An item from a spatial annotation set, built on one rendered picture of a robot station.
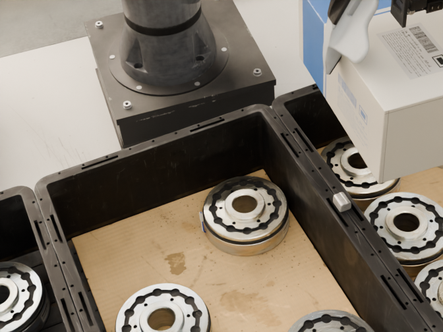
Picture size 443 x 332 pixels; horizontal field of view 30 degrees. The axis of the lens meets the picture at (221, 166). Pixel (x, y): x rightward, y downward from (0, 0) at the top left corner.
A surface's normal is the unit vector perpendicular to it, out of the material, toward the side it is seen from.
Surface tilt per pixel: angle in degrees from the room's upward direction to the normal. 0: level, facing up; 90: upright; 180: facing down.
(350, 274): 90
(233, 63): 3
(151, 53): 74
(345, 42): 58
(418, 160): 90
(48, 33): 0
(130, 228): 0
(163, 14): 92
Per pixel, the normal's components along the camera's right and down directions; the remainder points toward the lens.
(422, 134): 0.30, 0.67
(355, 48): -0.85, -0.13
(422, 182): -0.08, -0.69
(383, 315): -0.92, 0.33
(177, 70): 0.25, 0.47
